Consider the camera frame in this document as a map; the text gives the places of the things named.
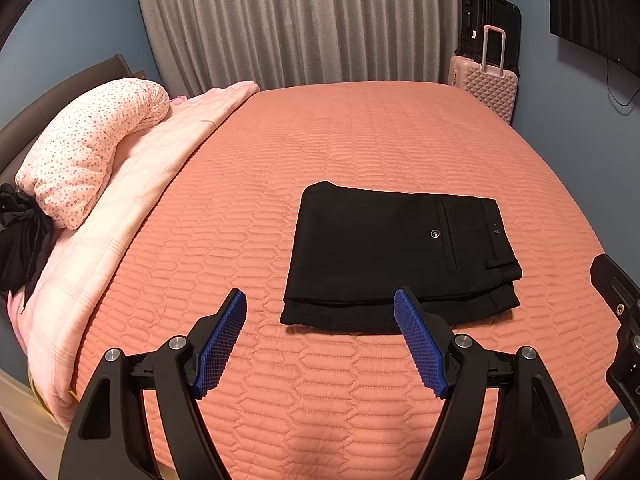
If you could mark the black cloth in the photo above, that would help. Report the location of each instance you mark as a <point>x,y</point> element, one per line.
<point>20,240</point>

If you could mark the light pink blanket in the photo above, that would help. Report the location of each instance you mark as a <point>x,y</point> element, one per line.
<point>150,170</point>

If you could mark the salmon quilted bedspread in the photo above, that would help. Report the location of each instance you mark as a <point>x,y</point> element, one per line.
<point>350,135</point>

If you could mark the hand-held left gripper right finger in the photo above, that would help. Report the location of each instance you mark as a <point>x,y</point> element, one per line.
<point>420,345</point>

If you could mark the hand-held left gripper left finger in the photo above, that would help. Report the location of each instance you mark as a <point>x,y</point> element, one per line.
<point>220,345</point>

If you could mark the pink dotted pillow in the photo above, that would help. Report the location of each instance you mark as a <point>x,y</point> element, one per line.
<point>85,150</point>

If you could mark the grey curtain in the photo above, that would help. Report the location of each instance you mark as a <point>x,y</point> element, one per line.
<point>300,20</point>

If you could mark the grey headboard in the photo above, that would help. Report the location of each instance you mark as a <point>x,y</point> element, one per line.
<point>65,85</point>

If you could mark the black suitcase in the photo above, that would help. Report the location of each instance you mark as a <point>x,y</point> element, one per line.
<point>495,10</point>

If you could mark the pink suitcase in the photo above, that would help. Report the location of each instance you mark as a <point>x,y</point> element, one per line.
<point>490,90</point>

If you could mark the black wall television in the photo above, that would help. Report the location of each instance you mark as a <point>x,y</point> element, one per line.
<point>590,5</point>

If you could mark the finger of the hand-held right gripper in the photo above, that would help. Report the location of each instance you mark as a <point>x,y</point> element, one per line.
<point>625,370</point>
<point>612,285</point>

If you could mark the black pants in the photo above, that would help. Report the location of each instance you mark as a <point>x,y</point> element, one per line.
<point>360,250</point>

